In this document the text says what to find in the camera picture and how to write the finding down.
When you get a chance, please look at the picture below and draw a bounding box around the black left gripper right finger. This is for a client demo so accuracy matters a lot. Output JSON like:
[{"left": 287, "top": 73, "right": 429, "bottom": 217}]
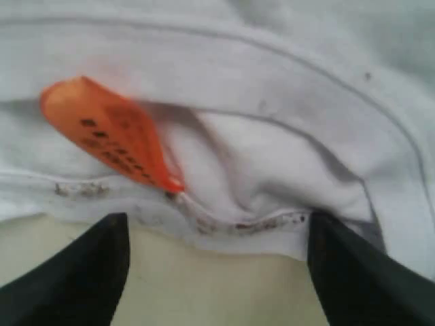
[{"left": 307, "top": 212, "right": 434, "bottom": 326}]

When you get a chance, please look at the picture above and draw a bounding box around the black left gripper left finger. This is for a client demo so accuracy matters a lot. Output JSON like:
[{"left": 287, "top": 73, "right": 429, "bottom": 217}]
[{"left": 1, "top": 213, "right": 131, "bottom": 325}]

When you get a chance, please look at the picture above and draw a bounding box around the white t-shirt with red logo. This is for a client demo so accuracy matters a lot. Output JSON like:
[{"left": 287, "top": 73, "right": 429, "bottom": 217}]
[{"left": 1, "top": 1, "right": 434, "bottom": 278}]

